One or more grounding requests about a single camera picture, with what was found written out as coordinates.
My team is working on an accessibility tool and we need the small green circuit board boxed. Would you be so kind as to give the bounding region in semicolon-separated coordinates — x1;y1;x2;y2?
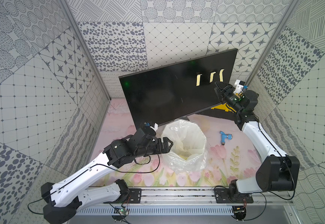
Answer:
114;207;129;217

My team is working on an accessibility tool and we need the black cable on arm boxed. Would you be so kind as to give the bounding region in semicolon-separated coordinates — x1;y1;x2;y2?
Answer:
27;153;161;216
214;121;296;222

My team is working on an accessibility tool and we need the clear plastic trash bag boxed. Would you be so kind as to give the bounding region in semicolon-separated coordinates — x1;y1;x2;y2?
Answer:
161;119;207;174

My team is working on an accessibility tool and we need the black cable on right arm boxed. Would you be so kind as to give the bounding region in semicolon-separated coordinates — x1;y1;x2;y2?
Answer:
214;121;296;222

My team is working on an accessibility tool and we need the blue pipe fitting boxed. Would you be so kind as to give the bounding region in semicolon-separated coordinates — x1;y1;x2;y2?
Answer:
219;131;232;145

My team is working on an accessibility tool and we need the black computer monitor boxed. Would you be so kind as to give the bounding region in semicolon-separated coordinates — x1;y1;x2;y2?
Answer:
119;49;238;128

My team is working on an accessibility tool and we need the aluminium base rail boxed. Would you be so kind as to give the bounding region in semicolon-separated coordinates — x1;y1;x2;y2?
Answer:
75;186;295;208

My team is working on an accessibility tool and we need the yellow sticky note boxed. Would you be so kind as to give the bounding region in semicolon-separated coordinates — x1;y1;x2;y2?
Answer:
196;74;202;86
210;72;216;83
219;69;224;82

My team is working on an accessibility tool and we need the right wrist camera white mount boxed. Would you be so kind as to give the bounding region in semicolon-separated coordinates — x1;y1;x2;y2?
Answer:
233;79;247;94

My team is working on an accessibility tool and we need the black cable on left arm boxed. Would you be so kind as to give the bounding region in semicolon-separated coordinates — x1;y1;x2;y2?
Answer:
27;153;161;216

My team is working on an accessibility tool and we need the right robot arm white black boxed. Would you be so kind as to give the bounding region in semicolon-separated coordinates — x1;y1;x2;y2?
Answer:
215;82;300;199

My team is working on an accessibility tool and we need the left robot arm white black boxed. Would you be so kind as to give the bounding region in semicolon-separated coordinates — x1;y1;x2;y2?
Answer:
41;126;173;224

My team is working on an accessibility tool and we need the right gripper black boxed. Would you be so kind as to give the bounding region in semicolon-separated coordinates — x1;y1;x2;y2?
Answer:
215;81;243;113

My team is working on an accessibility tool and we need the yellow and black toolbox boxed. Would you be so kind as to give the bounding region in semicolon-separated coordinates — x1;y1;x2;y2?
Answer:
198;104;235;120

